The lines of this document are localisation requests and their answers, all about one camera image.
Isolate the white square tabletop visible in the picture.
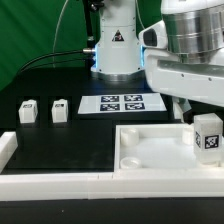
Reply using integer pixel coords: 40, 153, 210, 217
114, 124, 224, 171

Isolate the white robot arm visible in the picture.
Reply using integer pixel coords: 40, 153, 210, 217
139, 0, 224, 107

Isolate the white sheet with tags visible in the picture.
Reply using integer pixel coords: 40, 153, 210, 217
78, 93, 166, 114

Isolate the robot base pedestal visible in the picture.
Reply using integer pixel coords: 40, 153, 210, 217
91, 0, 144, 82

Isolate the grey cable left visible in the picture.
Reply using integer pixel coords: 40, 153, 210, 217
51, 0, 70, 68

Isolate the grey cable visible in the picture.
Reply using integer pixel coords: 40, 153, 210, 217
135, 0, 146, 33
51, 0, 70, 68

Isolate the black cable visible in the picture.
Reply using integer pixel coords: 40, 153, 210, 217
18, 49, 98, 74

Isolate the grey cable right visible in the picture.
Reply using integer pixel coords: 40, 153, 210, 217
135, 0, 146, 33

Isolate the white U-shaped obstacle wall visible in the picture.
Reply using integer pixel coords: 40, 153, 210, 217
0, 132, 224, 201

